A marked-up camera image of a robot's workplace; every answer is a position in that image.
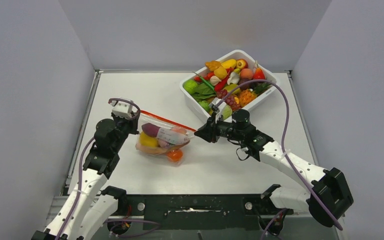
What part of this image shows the red grapes toy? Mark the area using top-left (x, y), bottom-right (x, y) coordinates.
top-left (216, 89), bottom-right (242, 112)

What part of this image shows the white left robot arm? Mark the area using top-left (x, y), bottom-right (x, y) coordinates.
top-left (32, 111), bottom-right (140, 240)

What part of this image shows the pineapple toy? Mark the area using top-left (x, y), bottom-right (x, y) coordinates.
top-left (238, 83), bottom-right (272, 107)

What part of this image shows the aluminium table frame rail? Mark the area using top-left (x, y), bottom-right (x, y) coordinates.
top-left (63, 69), bottom-right (102, 191)

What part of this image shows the orange fruit toy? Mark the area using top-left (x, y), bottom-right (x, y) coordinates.
top-left (166, 149), bottom-right (184, 163)

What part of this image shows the green chili pepper toy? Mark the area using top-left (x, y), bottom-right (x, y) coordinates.
top-left (192, 71), bottom-right (216, 92)

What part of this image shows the red chili pepper toy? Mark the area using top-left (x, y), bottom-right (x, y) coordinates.
top-left (214, 68), bottom-right (234, 92)

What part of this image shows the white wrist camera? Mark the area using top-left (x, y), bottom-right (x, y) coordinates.
top-left (109, 100), bottom-right (133, 119)
top-left (209, 97), bottom-right (226, 123)

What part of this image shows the white mushroom toy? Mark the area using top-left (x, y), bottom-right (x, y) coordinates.
top-left (227, 72), bottom-right (241, 85)

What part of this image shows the red apple toy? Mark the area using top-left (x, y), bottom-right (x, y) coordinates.
top-left (235, 58), bottom-right (248, 70)

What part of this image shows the dark purple passionfruit toy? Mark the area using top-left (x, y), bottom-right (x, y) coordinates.
top-left (238, 78), bottom-right (252, 91)

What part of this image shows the large pink peach toy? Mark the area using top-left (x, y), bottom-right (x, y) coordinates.
top-left (170, 127), bottom-right (190, 145)

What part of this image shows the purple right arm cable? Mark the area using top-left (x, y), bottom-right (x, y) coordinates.
top-left (211, 79), bottom-right (344, 231)

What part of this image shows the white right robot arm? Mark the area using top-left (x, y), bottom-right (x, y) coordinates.
top-left (194, 109), bottom-right (354, 227)

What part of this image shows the green cabbage toy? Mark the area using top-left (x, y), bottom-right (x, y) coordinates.
top-left (182, 79), bottom-right (199, 95)
top-left (221, 105), bottom-right (233, 121)

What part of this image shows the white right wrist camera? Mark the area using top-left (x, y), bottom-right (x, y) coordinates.
top-left (209, 97), bottom-right (226, 123)

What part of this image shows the yellow mango toy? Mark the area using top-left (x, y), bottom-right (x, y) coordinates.
top-left (221, 58), bottom-right (237, 69)

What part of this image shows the purple onion toy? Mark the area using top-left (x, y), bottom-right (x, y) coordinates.
top-left (157, 138), bottom-right (171, 149)

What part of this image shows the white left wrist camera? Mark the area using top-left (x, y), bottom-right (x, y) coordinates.
top-left (109, 100), bottom-right (133, 119)

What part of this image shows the fried chicken toy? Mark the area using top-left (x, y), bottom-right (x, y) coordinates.
top-left (205, 60), bottom-right (222, 72)

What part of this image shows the white garlic toy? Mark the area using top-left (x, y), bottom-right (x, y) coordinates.
top-left (209, 75), bottom-right (222, 87)

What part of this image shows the yellow bell pepper toy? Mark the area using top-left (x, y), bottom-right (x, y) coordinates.
top-left (139, 131), bottom-right (159, 148)

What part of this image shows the purple sweet potato toy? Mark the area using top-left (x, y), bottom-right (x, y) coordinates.
top-left (141, 122), bottom-right (160, 138)

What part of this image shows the yellow green starfruit toy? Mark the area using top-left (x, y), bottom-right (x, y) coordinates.
top-left (223, 83), bottom-right (242, 95)

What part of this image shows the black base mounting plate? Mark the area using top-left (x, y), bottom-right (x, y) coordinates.
top-left (112, 194), bottom-right (280, 231)

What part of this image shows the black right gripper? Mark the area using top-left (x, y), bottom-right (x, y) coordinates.
top-left (195, 112), bottom-right (244, 144)

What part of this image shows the yellow lemon toy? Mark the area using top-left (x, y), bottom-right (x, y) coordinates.
top-left (213, 66), bottom-right (228, 80)

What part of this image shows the clear zip bag orange zipper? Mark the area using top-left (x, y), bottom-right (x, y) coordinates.
top-left (136, 110), bottom-right (196, 165)

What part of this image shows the red orange pepper toy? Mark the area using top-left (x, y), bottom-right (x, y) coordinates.
top-left (253, 67), bottom-right (267, 80)

